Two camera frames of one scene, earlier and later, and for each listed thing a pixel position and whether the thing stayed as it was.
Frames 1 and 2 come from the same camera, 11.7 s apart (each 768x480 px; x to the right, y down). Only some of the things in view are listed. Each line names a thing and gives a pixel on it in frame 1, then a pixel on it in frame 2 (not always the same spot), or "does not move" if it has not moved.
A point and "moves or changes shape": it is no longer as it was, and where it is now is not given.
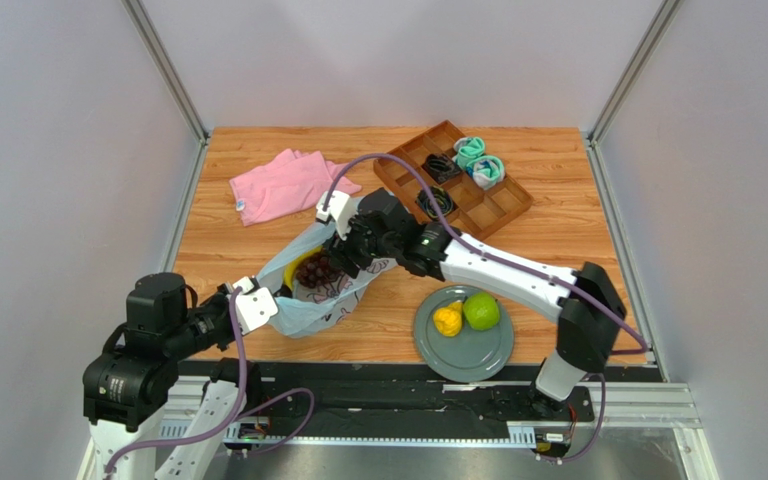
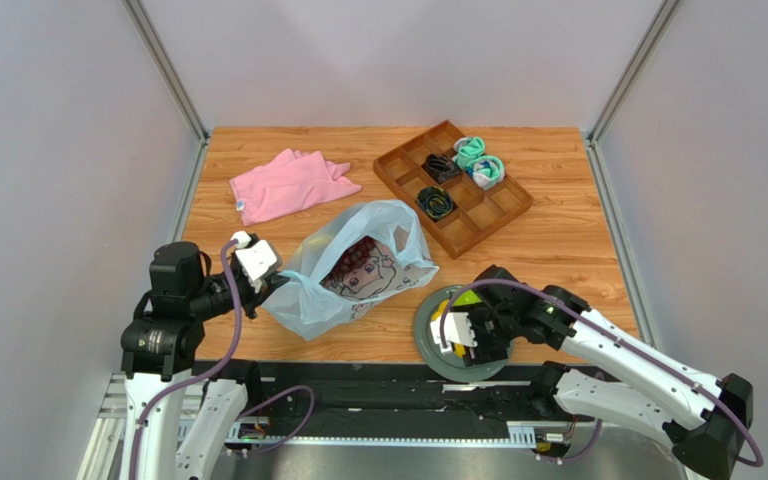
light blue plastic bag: x=305 y=312 moves or changes shape
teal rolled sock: x=467 y=149 does not move
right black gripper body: x=349 y=248 -> x=480 y=336
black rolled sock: x=441 y=167 does not move
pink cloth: x=295 y=182 does not move
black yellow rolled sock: x=443 y=199 does not move
